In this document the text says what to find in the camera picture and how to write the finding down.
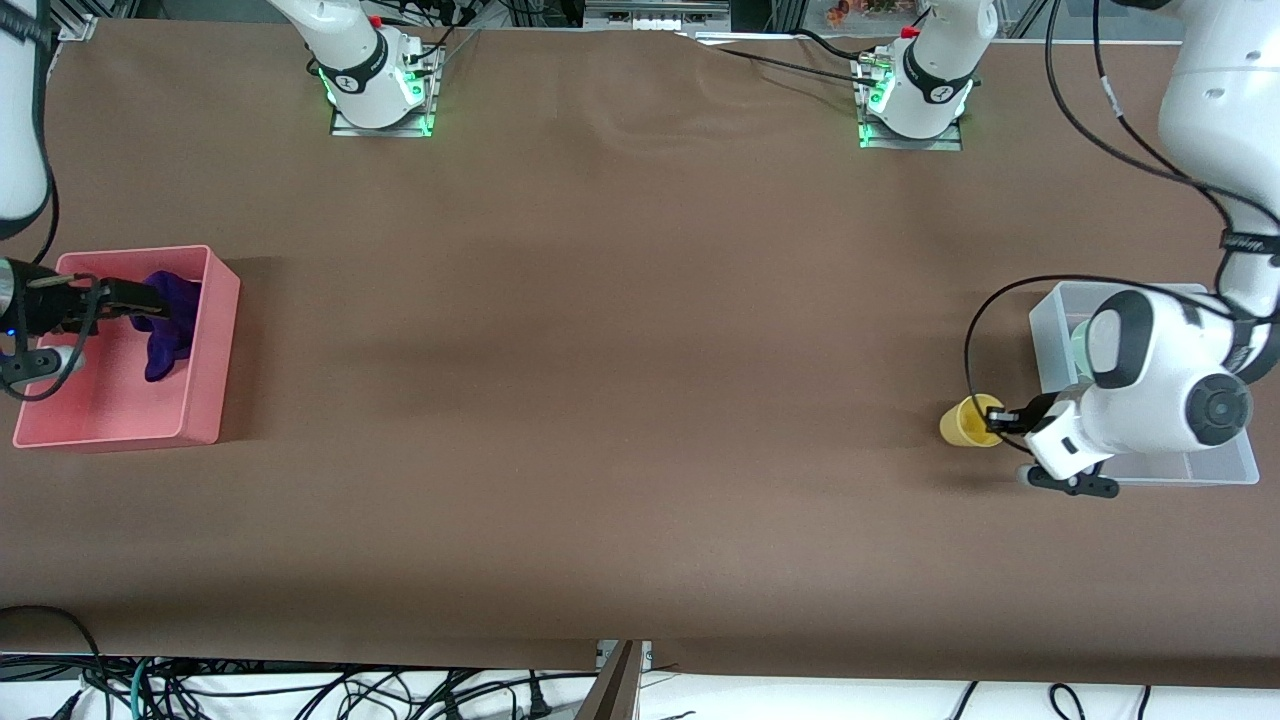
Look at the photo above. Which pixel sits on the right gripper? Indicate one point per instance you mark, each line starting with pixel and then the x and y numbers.
pixel 55 308

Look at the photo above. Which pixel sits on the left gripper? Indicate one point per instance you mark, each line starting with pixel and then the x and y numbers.
pixel 1033 408

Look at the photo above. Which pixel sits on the yellow plastic cup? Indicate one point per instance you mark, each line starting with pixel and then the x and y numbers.
pixel 962 425

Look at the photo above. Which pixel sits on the purple microfiber cloth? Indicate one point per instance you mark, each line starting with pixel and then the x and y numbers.
pixel 165 320

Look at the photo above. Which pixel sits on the green plastic bowl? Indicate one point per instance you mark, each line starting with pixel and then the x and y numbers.
pixel 1080 350

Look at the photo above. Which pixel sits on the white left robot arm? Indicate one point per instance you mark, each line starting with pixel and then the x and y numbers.
pixel 1150 380

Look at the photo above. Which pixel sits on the pink plastic bin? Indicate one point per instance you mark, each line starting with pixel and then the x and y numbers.
pixel 110 420

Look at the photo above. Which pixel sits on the clear plastic bin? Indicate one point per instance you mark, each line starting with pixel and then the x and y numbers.
pixel 1200 470

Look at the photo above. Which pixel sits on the brown table cover sheet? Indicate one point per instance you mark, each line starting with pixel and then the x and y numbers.
pixel 640 350

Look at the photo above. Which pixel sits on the grey table support beam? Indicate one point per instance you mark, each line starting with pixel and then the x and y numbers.
pixel 612 690

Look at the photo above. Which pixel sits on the grey power strip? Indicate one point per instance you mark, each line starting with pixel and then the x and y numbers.
pixel 655 12

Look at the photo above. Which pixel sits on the aluminium frame profile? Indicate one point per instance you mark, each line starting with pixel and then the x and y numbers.
pixel 85 20

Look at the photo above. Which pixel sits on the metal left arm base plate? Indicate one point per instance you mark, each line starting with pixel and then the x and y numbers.
pixel 950 140

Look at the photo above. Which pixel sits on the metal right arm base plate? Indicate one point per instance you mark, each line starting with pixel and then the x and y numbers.
pixel 345 125

